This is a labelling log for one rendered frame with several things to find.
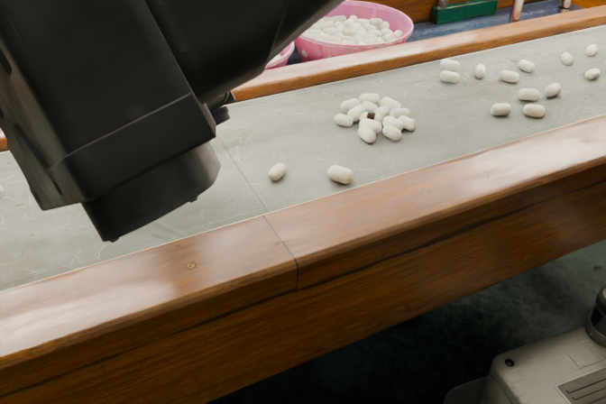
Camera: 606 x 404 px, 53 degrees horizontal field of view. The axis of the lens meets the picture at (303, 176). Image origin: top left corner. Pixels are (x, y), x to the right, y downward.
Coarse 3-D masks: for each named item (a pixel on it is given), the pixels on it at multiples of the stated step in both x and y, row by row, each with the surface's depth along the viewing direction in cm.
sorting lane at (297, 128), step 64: (512, 64) 118; (576, 64) 118; (256, 128) 95; (320, 128) 96; (448, 128) 96; (512, 128) 97; (256, 192) 81; (320, 192) 81; (0, 256) 70; (64, 256) 70
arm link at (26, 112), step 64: (0, 0) 9; (64, 0) 9; (128, 0) 9; (192, 0) 9; (256, 0) 10; (320, 0) 10; (0, 64) 10; (64, 64) 9; (128, 64) 9; (192, 64) 10; (256, 64) 10; (64, 128) 9; (128, 128) 9; (192, 128) 9; (64, 192) 11
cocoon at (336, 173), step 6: (330, 168) 83; (336, 168) 83; (342, 168) 82; (330, 174) 83; (336, 174) 82; (342, 174) 82; (348, 174) 82; (336, 180) 83; (342, 180) 82; (348, 180) 82
